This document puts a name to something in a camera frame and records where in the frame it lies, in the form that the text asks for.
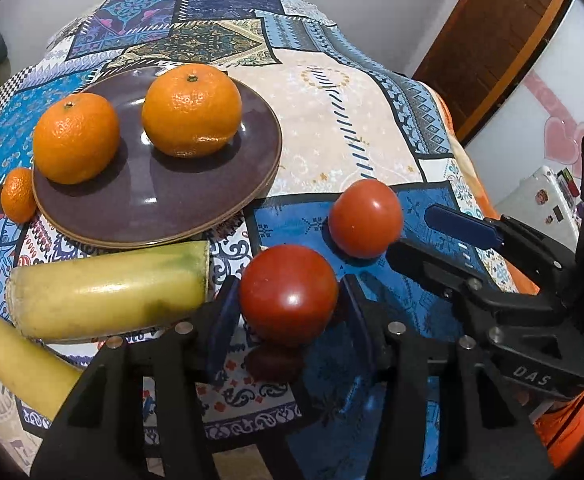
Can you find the large orange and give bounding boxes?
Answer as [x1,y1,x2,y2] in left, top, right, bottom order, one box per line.
[32,92,121,186]
[141,63,243,158]

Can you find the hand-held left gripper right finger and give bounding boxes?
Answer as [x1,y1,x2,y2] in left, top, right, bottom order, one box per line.
[339,275,557,480]

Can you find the patchwork printed blanket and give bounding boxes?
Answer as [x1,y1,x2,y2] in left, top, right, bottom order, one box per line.
[0,0,542,480]

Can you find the small tangerine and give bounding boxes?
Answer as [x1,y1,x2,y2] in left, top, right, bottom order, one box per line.
[0,167,38,224]

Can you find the wooden door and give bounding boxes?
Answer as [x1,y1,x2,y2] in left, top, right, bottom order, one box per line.
[414,0,572,143]

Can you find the red tomato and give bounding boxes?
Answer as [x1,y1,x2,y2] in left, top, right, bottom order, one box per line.
[328,179,404,260]
[238,244,340,348]

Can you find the white case with stickers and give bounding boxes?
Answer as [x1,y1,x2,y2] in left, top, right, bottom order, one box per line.
[494,165,582,253]

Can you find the brown round plate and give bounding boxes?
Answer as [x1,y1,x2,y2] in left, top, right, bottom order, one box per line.
[31,67,283,249]

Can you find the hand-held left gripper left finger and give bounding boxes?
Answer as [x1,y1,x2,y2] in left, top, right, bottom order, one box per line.
[29,275,245,480]

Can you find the white wardrobe door pink stickers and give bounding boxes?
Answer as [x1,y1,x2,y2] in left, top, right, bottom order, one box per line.
[464,0,584,211]

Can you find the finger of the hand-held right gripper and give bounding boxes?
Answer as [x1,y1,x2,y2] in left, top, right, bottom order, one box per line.
[386,239,584,402]
[424,203,578,302]

